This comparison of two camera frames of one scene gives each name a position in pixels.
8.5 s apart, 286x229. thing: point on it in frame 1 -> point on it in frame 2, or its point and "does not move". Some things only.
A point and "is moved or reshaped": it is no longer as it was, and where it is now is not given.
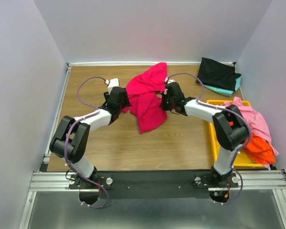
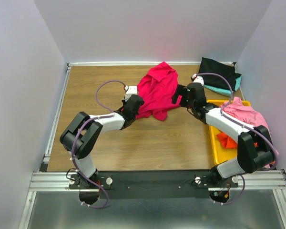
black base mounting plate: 155,184 does not move
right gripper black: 164,106 -> 181,90
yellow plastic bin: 242,158 does not move
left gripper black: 126,103 -> 125,102
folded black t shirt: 214,73 does not move
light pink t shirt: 258,125 does not move
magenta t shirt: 145,103 is moved or reshaped
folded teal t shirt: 226,92 does not move
